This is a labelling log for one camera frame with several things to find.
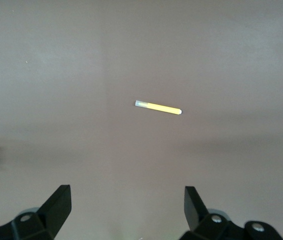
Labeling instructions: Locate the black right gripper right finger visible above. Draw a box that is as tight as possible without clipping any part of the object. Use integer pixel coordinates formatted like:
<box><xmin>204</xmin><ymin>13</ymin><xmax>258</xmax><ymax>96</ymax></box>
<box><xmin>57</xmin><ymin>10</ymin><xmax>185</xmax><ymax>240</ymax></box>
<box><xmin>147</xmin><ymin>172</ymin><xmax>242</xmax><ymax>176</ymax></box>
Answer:
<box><xmin>181</xmin><ymin>186</ymin><xmax>283</xmax><ymax>240</ymax></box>

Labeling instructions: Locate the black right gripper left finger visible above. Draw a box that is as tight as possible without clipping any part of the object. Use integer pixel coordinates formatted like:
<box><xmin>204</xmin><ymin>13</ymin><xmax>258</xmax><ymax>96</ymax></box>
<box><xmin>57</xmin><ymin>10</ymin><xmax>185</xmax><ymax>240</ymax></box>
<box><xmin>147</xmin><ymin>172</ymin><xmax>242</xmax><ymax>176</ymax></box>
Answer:
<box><xmin>0</xmin><ymin>185</ymin><xmax>72</xmax><ymax>240</ymax></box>

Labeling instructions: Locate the yellow highlighter pen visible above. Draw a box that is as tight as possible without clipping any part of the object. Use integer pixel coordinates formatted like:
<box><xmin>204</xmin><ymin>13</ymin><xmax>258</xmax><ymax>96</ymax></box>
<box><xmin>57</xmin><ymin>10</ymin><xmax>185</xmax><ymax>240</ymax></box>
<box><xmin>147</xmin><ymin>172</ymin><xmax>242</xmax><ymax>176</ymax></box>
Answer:
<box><xmin>134</xmin><ymin>100</ymin><xmax>183</xmax><ymax>116</ymax></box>

